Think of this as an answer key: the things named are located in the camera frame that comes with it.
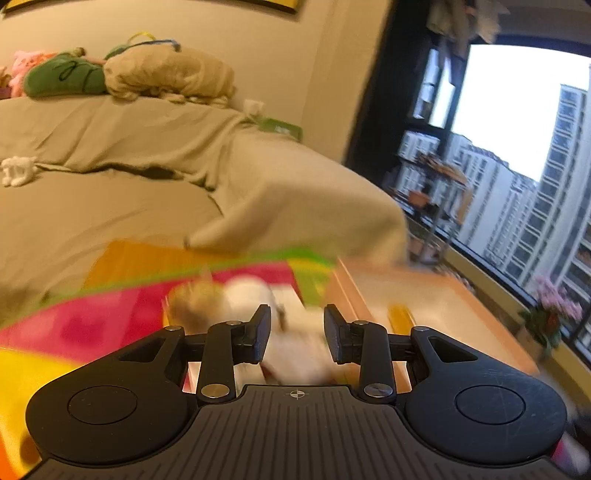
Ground black metal plant shelf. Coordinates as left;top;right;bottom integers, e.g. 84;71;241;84
394;153;473;267

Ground green tissue pack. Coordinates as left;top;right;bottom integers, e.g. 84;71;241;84
257;117;304;142

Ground green plush pillow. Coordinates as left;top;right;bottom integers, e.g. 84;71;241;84
23;53;107;98

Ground white plush toy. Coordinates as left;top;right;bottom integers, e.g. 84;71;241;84
1;156;37;187

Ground white round jar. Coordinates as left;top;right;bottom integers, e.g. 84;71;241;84
223;275;277;323

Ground beige covered sofa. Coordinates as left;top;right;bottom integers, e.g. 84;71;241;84
1;95;407;325

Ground pink cardboard box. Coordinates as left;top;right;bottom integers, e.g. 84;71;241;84
324;259;539;376

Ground pink potted flowers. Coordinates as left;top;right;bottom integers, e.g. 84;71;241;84
520;277;584;359

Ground yellow small bottle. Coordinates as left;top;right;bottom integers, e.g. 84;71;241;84
388;304;415;335

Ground pink plush toy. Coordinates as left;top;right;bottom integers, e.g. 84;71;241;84
9;50;55;98

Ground colourful cartoon play mat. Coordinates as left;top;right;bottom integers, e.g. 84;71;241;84
1;240;335;479

